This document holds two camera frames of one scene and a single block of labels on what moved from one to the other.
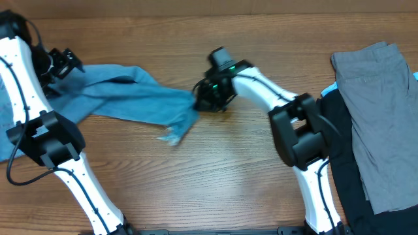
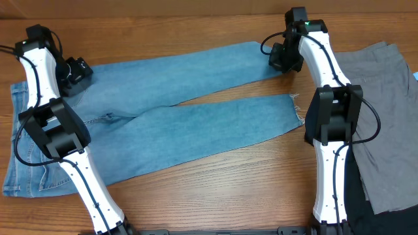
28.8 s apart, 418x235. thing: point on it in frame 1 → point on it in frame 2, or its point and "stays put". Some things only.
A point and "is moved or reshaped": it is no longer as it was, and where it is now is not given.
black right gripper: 203,104 → 277,64
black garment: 354,205 stays put
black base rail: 285,230 stays put
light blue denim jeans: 124,92 is moved or reshaped
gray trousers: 381,93 stays put
